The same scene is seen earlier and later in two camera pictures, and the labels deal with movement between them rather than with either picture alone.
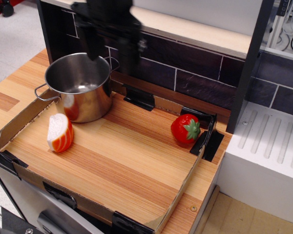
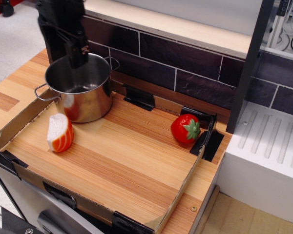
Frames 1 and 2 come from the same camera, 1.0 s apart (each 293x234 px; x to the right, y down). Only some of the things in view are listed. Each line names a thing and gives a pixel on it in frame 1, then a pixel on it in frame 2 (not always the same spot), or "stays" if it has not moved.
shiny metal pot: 83,85 stays
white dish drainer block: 262,166 stays
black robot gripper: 114,15 → 66,16
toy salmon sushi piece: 60,132 stays
